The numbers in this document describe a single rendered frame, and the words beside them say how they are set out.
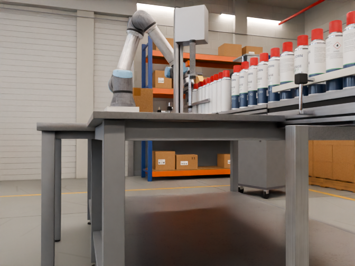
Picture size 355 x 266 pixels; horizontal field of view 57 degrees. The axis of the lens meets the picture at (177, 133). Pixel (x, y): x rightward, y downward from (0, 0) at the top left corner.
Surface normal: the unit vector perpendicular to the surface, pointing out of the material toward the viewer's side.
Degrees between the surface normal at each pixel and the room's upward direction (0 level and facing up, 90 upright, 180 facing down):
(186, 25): 90
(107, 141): 90
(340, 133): 90
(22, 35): 90
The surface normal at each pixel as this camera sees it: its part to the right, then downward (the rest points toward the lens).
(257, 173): -0.80, 0.05
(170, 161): 0.26, -0.01
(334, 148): -0.92, 0.00
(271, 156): 0.59, 0.04
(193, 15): -0.31, -0.01
